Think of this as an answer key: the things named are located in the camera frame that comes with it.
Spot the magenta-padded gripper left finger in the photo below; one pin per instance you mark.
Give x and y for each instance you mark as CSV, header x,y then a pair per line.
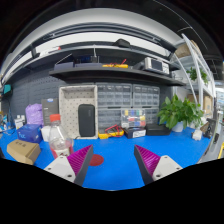
x,y
60,166

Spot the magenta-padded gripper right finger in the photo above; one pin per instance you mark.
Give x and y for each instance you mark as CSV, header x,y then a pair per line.
x,y
165,166

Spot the clear red-capped drink bottle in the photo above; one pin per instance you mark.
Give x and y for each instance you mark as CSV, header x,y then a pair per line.
x,y
60,135

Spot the white carton box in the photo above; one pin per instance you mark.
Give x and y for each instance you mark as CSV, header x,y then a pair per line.
x,y
45,133

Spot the flat black box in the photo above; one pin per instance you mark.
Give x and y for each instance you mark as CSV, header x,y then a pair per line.
x,y
157,129

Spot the flat round red coaster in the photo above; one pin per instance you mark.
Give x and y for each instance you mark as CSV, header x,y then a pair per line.
x,y
97,160

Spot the brown cardboard box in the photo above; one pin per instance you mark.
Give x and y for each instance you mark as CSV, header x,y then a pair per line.
x,y
21,150

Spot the black box with white label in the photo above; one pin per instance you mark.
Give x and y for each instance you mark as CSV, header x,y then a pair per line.
x,y
135,133

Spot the blue carton box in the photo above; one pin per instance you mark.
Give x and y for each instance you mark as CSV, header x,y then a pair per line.
x,y
29,133

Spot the black rounded speaker case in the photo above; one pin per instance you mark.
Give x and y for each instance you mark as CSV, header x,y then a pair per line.
x,y
86,120

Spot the green potted plant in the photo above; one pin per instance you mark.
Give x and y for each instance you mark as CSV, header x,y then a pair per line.
x,y
178,111

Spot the clear box of coloured parts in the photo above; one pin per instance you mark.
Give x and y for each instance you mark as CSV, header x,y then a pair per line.
x,y
133,118

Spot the beige perforated storage bin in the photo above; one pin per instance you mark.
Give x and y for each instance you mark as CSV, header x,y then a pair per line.
x,y
70,110

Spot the purple plastic bag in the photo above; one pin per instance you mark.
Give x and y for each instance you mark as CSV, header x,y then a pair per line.
x,y
34,114

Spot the yellow multimeter with red leads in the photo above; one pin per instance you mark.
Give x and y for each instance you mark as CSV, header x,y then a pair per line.
x,y
111,133

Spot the grey large-drawer parts cabinet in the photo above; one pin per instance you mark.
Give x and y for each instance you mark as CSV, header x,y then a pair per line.
x,y
108,117

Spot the grey small-drawer parts cabinet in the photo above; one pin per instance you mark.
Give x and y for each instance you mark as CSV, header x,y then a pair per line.
x,y
146,96
114,95

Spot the black wall shelf unit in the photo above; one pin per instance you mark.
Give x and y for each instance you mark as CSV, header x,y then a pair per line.
x,y
110,73

